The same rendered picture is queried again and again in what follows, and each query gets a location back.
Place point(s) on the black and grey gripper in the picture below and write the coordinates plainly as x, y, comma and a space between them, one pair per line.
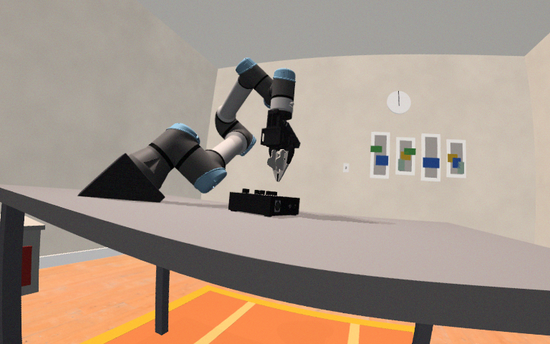
277, 139

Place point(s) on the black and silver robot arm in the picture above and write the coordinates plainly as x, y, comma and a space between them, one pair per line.
178, 147

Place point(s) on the black lighting desk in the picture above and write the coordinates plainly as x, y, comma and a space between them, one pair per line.
266, 205

